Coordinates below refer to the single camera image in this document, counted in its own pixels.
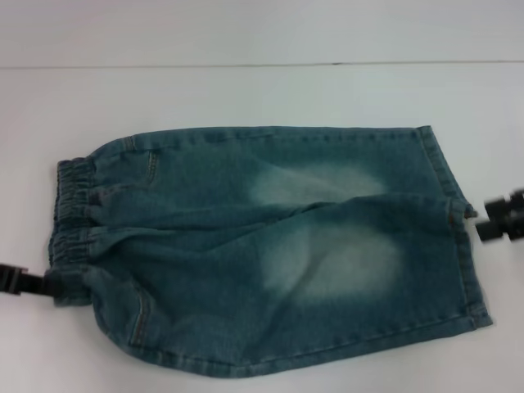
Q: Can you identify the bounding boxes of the blue denim shorts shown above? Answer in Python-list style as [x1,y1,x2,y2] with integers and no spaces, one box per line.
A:
[44,124,495,369]

